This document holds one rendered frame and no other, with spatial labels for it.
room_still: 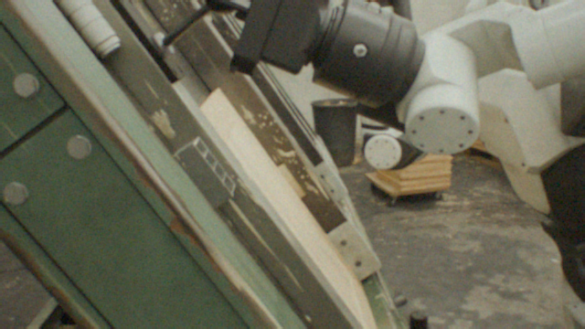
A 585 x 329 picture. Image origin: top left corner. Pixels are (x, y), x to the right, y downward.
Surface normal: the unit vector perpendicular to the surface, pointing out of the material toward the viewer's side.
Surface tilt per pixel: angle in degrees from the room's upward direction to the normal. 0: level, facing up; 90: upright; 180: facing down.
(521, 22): 41
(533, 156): 101
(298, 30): 90
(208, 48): 90
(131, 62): 90
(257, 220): 90
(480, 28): 123
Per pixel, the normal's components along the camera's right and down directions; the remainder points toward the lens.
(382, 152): -0.30, 0.25
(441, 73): 0.32, -0.57
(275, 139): 0.04, 0.25
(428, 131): -0.20, 0.74
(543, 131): -0.65, 0.40
